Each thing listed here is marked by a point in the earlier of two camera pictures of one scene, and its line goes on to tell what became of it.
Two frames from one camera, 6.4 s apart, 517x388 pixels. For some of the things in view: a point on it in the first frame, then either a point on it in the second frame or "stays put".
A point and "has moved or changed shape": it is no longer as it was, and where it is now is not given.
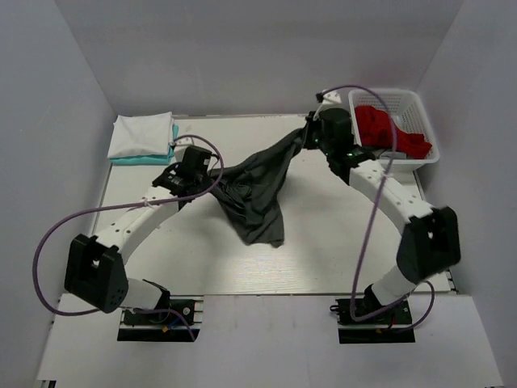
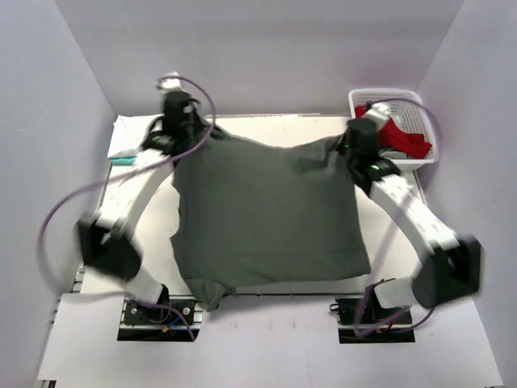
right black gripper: [308, 132] → [355, 132]
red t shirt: [376, 129] stays put
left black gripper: [212, 176] → [193, 127]
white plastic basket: [406, 110] stays put
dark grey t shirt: [250, 187] has moved or changed shape
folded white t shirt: [141, 134] stays put
